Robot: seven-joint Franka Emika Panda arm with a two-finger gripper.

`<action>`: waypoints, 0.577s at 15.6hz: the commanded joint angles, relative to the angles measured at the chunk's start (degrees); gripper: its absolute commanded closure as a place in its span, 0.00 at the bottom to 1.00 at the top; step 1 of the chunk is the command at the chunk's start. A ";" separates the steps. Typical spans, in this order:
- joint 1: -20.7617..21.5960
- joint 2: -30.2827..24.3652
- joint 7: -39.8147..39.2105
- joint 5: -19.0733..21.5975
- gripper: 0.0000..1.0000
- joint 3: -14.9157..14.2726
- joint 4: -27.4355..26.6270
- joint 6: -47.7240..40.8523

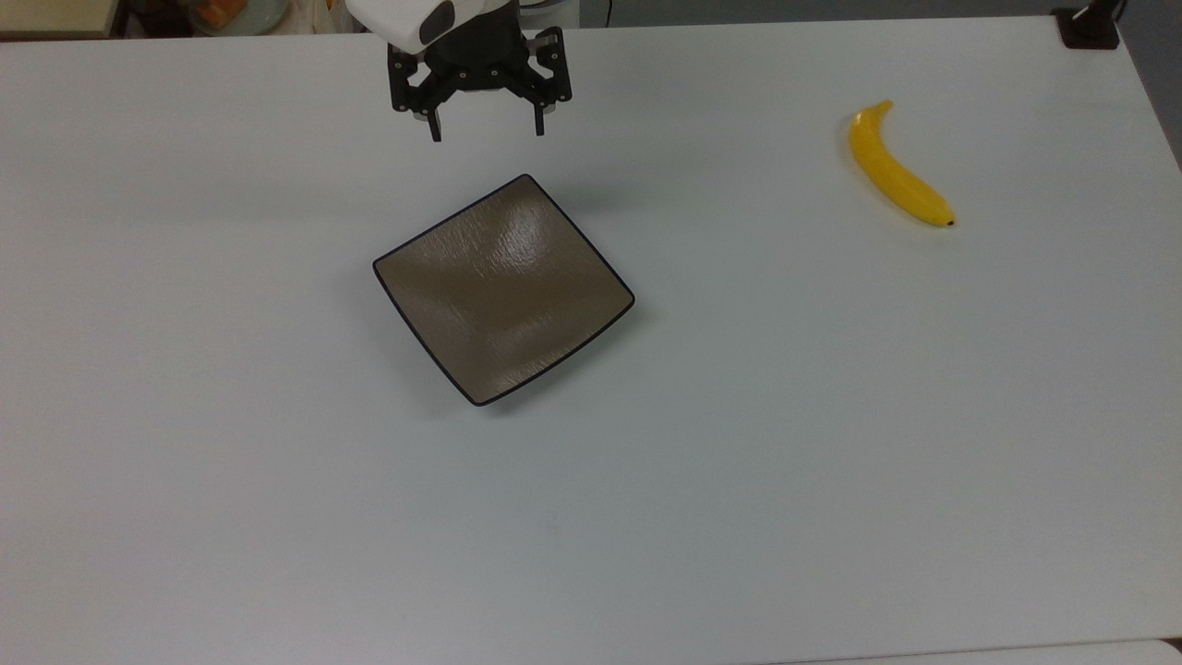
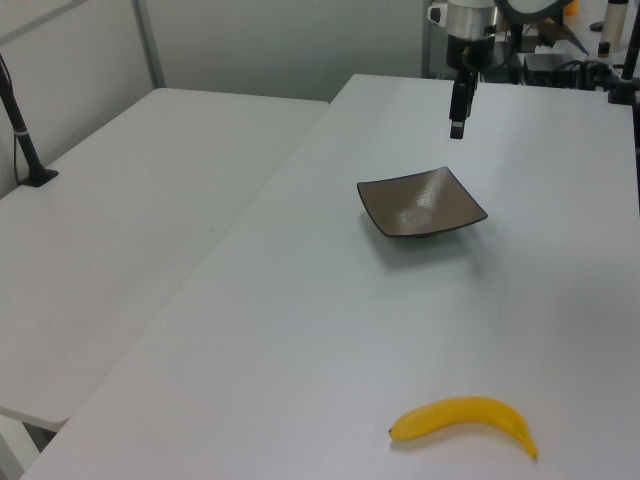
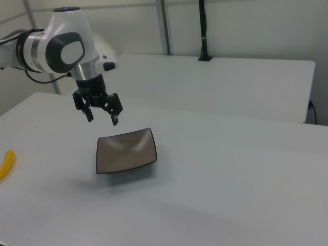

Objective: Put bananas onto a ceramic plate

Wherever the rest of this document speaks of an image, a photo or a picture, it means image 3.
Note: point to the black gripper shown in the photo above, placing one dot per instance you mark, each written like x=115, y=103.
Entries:
x=91, y=87

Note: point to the yellow banana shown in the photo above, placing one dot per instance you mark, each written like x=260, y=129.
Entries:
x=7, y=164

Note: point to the square brown ceramic plate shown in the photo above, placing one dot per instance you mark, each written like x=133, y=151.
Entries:
x=125, y=153

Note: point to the white side table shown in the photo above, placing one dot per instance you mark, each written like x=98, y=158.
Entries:
x=217, y=84

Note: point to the grey metal frame post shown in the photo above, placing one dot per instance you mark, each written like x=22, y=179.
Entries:
x=164, y=25

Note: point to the black camera pole with base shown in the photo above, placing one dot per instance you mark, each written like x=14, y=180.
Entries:
x=204, y=25

